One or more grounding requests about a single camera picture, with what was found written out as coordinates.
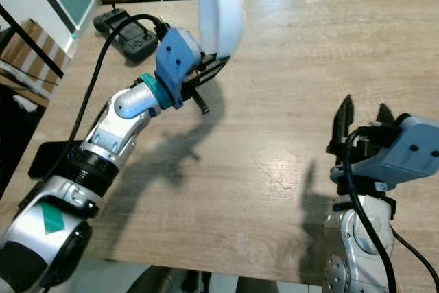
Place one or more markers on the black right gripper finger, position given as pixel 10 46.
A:
pixel 343 123
pixel 384 117

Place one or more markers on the white plastic bowl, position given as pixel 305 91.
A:
pixel 223 5

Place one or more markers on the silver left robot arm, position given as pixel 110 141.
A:
pixel 116 135

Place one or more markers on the black furniture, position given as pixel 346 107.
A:
pixel 10 149

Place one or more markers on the black smartphone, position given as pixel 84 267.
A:
pixel 51 159

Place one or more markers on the black handheld game console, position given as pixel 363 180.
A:
pixel 137 42

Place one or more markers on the striped brown white box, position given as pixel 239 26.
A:
pixel 34 56

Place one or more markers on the black metal rod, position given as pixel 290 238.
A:
pixel 34 40

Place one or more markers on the grey left robot leg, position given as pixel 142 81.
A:
pixel 164 280

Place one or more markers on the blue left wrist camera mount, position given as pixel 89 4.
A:
pixel 175 60

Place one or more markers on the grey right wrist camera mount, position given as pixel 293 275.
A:
pixel 408 149

